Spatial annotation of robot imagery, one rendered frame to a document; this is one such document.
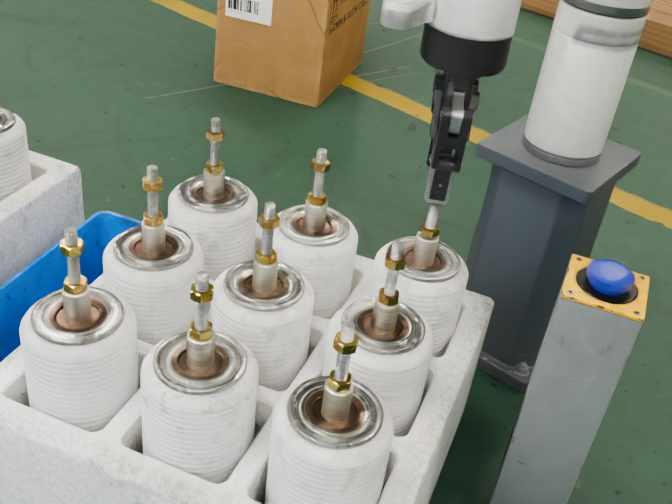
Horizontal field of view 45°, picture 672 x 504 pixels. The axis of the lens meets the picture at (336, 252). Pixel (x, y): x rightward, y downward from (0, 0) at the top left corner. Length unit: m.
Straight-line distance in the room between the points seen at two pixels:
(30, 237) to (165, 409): 0.44
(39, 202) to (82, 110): 0.63
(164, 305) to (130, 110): 0.90
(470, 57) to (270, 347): 0.31
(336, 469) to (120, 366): 0.21
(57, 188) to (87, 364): 0.40
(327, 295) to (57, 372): 0.29
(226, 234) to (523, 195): 0.34
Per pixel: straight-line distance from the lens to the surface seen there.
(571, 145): 0.95
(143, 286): 0.78
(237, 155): 1.50
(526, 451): 0.84
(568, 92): 0.93
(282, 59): 1.70
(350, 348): 0.59
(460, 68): 0.69
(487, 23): 0.68
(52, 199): 1.06
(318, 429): 0.63
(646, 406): 1.14
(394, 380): 0.71
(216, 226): 0.86
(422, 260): 0.81
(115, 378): 0.73
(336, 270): 0.84
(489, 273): 1.04
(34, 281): 1.03
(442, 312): 0.82
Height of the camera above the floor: 0.71
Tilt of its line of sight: 34 degrees down
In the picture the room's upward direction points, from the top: 8 degrees clockwise
